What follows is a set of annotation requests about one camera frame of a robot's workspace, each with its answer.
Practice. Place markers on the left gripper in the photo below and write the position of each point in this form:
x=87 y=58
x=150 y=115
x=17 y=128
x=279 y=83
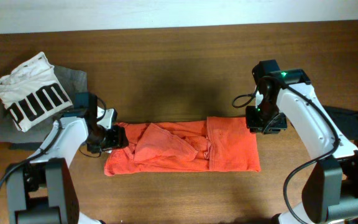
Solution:
x=119 y=140

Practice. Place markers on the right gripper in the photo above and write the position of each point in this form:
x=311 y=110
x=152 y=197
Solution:
x=254 y=126

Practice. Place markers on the red orange printed t-shirt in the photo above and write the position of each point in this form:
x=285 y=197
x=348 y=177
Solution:
x=215 y=144

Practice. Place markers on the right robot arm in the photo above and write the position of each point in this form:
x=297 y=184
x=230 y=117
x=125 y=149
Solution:
x=324 y=189

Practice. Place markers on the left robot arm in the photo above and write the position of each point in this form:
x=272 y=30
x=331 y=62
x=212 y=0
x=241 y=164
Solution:
x=40 y=188

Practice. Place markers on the dark folded garment bottom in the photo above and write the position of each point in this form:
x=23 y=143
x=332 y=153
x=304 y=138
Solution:
x=29 y=146

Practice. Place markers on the white Puma shirt folded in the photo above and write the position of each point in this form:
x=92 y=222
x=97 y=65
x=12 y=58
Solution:
x=31 y=93

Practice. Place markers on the grey folded garment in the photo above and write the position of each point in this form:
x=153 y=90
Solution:
x=72 y=81

